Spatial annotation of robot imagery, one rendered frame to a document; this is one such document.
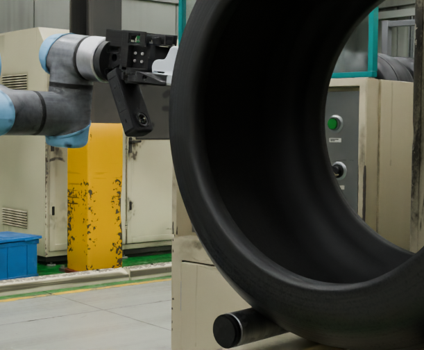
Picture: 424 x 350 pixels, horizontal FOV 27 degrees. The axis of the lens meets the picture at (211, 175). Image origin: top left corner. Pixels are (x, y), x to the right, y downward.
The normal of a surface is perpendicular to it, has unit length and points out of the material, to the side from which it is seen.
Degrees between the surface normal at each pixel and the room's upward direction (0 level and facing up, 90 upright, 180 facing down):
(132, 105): 66
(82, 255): 90
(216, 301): 90
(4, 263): 90
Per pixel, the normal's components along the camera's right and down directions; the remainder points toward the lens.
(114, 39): -0.67, 0.03
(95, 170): 0.64, 0.05
